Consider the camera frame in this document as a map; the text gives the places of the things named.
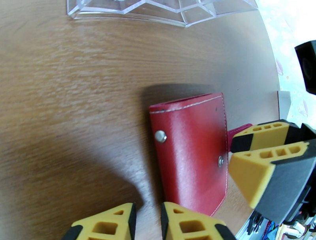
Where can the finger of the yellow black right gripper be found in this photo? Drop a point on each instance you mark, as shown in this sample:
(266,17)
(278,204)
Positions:
(271,177)
(261,138)

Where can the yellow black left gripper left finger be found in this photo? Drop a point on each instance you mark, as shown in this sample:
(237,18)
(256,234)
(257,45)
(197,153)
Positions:
(108,222)

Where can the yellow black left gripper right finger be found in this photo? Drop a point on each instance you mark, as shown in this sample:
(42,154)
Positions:
(187,224)

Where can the red leather card holder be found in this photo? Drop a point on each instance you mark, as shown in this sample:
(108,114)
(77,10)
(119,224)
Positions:
(192,148)

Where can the clear acrylic card organizer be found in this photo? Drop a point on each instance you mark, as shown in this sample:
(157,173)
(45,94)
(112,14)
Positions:
(172,14)

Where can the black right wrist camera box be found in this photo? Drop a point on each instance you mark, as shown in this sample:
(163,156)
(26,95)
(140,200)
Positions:
(307,66)

